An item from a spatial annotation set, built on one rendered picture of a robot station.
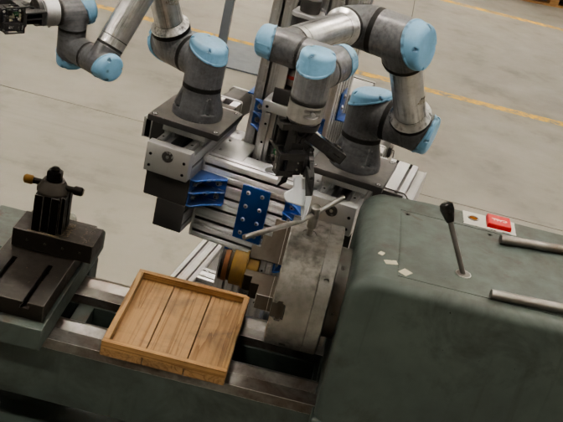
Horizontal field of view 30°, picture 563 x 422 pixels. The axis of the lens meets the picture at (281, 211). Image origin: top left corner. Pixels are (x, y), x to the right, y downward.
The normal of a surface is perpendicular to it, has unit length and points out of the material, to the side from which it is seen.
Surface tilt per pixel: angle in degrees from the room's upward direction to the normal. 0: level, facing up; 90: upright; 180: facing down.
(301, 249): 33
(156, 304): 0
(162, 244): 0
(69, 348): 90
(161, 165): 90
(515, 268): 0
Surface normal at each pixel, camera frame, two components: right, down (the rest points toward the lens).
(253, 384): 0.21, -0.88
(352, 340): -0.13, 0.42
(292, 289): -0.04, 0.04
